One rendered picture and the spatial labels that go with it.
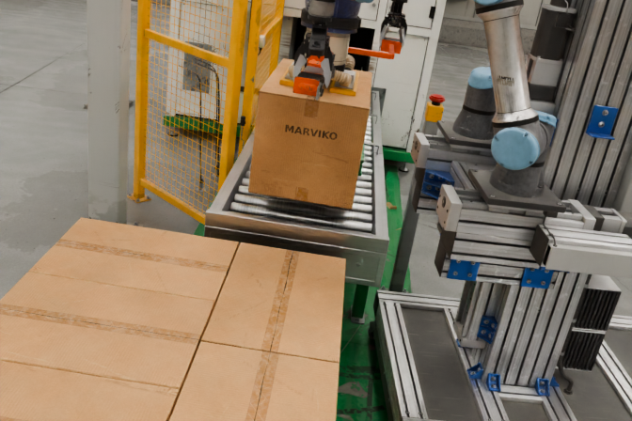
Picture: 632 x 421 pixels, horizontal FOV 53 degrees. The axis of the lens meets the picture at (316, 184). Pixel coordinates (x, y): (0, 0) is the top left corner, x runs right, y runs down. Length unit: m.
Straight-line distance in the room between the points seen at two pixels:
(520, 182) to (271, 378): 0.87
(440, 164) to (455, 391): 0.81
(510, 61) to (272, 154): 1.01
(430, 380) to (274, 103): 1.14
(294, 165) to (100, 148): 1.23
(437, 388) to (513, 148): 1.04
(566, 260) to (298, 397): 0.81
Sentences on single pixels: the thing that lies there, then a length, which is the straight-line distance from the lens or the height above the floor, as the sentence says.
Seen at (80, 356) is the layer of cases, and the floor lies 0.54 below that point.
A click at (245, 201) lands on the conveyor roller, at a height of 0.53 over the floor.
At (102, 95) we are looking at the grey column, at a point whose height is 0.77.
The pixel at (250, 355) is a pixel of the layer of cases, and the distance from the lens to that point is 1.82.
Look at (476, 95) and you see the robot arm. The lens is 2.28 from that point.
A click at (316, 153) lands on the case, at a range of 2.31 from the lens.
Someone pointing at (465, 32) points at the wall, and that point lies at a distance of 11.33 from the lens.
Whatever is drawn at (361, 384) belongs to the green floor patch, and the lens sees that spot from 2.64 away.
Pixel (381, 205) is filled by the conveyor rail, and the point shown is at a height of 0.59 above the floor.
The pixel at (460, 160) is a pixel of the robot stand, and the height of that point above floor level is 0.95.
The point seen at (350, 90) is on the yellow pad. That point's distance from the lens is 2.38.
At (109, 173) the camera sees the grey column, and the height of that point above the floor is 0.38.
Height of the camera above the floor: 1.68
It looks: 23 degrees down
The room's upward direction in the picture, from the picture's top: 8 degrees clockwise
